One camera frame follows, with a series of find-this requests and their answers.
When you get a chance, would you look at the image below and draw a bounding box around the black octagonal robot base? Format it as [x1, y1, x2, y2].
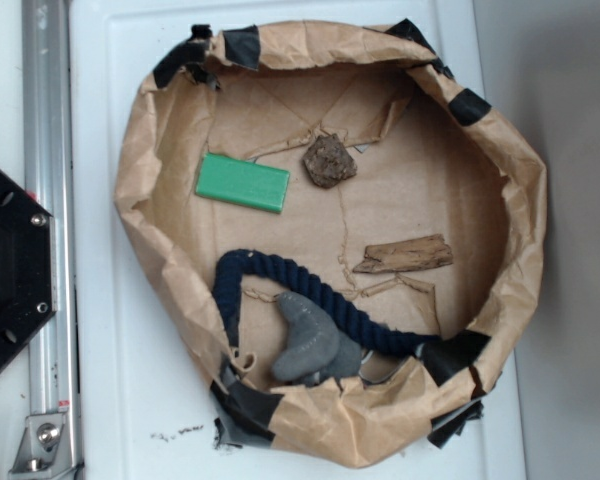
[0, 170, 55, 374]

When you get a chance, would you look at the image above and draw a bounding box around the dark blue thick rope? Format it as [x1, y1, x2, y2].
[213, 248, 441, 359]

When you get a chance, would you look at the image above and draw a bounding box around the silver corner bracket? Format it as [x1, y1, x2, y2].
[8, 413, 72, 479]

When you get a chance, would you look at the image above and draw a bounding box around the brown paper bag bin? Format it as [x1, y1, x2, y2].
[114, 20, 547, 468]

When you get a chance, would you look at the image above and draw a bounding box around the grey stuffed fabric toy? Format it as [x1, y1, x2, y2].
[271, 291, 362, 387]

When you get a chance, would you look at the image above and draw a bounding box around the white plastic tray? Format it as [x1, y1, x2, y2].
[69, 1, 526, 479]

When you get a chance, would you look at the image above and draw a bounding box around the green rectangular block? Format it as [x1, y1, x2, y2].
[195, 153, 290, 213]

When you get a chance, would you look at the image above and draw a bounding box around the brown wood bark piece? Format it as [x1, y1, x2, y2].
[353, 234, 453, 274]

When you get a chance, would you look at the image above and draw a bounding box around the brown rough rock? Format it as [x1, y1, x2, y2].
[302, 134, 357, 189]

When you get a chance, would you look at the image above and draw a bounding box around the silver aluminium rail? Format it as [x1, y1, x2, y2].
[22, 1, 84, 479]

